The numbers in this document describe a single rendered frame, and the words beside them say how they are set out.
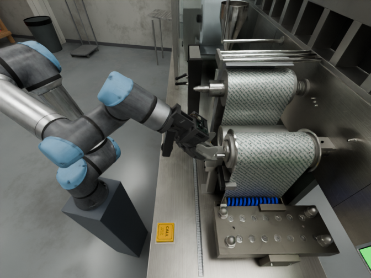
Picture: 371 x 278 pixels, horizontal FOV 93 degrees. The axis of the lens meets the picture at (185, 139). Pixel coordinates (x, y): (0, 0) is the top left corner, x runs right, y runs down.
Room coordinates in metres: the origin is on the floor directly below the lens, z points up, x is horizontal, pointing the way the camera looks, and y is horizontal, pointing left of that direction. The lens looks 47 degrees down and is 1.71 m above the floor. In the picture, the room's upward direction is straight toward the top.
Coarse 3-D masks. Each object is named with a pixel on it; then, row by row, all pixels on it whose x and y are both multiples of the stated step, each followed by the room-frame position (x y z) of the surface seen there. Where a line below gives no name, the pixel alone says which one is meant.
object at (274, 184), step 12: (240, 180) 0.31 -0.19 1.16; (252, 180) 0.31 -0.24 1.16; (264, 180) 0.31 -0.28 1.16; (276, 180) 0.31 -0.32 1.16; (288, 180) 0.31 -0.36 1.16; (228, 192) 0.31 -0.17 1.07; (240, 192) 0.31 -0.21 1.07; (252, 192) 0.31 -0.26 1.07; (264, 192) 0.31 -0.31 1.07; (276, 192) 0.31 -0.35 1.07
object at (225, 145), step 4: (224, 140) 0.40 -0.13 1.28; (224, 144) 0.39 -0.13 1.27; (228, 144) 0.37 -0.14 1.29; (224, 148) 0.38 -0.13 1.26; (228, 148) 0.36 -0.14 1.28; (224, 152) 0.37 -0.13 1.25; (228, 152) 0.35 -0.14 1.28; (228, 156) 0.34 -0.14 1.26; (224, 160) 0.35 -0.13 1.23; (228, 160) 0.34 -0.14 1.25
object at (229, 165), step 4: (228, 136) 0.40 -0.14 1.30; (228, 140) 0.39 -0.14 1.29; (232, 140) 0.37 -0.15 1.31; (312, 140) 0.37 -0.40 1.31; (232, 144) 0.36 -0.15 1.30; (232, 148) 0.34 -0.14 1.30; (232, 152) 0.33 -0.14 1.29; (232, 156) 0.33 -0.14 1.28; (232, 160) 0.32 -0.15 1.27; (228, 164) 0.33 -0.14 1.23; (232, 164) 0.32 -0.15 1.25
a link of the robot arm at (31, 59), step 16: (16, 48) 0.56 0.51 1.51; (32, 48) 0.58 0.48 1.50; (16, 64) 0.52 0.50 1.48; (32, 64) 0.55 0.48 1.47; (48, 64) 0.58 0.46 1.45; (16, 80) 0.49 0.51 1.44; (32, 80) 0.52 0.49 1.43; (48, 80) 0.54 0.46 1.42; (48, 96) 0.52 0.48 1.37; (64, 96) 0.55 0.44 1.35; (64, 112) 0.51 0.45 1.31; (80, 112) 0.55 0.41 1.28; (112, 144) 0.52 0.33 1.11; (96, 160) 0.44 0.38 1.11; (112, 160) 0.47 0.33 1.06
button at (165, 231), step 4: (160, 224) 0.24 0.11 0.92; (164, 224) 0.24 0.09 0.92; (168, 224) 0.24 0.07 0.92; (172, 224) 0.24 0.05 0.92; (160, 228) 0.22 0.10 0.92; (164, 228) 0.22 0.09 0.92; (168, 228) 0.22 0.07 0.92; (172, 228) 0.22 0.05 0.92; (160, 232) 0.21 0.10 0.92; (164, 232) 0.21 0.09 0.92; (168, 232) 0.21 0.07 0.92; (172, 232) 0.21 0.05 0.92; (156, 236) 0.19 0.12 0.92; (160, 236) 0.19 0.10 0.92; (164, 236) 0.19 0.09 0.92; (168, 236) 0.19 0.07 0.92; (172, 236) 0.19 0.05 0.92; (156, 240) 0.18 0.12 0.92; (160, 240) 0.18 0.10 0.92; (164, 240) 0.18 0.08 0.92; (168, 240) 0.18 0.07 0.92; (172, 240) 0.18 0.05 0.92
